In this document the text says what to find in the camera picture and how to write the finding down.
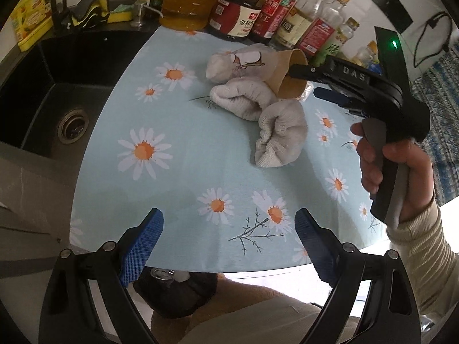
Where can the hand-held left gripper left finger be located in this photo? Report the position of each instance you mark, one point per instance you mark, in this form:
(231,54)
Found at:
(141,249)

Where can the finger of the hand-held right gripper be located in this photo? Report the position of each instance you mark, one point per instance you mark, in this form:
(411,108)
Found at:
(308,71)
(330,95)

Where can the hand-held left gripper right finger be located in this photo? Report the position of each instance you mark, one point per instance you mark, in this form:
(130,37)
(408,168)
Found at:
(315,249)

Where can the brown paper cup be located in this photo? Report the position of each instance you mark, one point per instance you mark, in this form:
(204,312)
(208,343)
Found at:
(278,68)

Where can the person's right forearm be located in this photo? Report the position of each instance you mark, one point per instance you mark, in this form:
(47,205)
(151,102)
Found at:
(426,258)

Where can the person's right hand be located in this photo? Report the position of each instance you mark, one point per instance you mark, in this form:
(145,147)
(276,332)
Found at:
(417,179)

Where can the metal drink can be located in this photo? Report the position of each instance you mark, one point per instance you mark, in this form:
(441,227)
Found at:
(162,275)

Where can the clear bottle with red label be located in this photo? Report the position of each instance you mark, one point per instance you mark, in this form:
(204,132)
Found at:
(315,32)

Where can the blue patterned cloth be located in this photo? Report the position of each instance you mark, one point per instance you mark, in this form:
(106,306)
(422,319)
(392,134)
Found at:
(444,114)

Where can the clear bottle with cream label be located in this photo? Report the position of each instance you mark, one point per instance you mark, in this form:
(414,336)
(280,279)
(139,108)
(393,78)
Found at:
(287,25)

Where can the tall bottle with cream label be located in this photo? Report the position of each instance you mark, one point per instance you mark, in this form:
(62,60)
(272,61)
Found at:
(348,32)

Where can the oil bottle with green label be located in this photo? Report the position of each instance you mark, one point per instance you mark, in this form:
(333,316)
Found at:
(337,21)

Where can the white knitted sock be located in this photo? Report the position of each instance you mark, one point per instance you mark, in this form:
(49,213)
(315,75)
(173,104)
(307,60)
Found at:
(281,136)
(240,96)

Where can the dark bottle with red label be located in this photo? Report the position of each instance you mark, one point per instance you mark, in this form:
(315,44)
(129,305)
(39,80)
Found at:
(267,14)

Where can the white sock with brown print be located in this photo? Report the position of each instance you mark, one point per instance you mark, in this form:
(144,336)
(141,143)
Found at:
(233,64)

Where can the dark soy sauce jug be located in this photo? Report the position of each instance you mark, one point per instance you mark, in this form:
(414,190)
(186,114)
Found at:
(233,18)

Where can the person's beige trousers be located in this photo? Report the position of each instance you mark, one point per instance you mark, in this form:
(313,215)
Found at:
(251,322)

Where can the daisy print tablecloth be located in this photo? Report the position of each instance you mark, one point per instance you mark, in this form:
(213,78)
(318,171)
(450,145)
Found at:
(200,150)

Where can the large cooking oil jug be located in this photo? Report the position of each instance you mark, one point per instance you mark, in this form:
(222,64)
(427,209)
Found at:
(188,7)

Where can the metal sink drain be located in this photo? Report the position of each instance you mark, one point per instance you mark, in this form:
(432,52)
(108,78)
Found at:
(73,127)

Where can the metal soap dispenser pump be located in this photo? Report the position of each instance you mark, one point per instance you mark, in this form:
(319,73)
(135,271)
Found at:
(138,12)

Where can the yellow and green sponge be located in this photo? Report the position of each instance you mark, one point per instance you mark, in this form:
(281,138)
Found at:
(123,15)

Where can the black kitchen sink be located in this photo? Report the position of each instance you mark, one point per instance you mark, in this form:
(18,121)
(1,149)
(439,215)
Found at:
(43,79)

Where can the black and yellow dishcloth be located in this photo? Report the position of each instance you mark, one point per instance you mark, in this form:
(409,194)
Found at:
(89,9)

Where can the yellow refill pouch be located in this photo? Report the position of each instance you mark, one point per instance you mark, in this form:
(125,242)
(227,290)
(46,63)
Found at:
(32,14)

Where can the black faucet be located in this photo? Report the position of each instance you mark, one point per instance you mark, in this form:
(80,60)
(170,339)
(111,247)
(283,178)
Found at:
(54,3)

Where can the black wall socket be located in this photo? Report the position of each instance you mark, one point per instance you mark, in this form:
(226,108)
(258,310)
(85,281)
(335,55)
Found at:
(391,7)

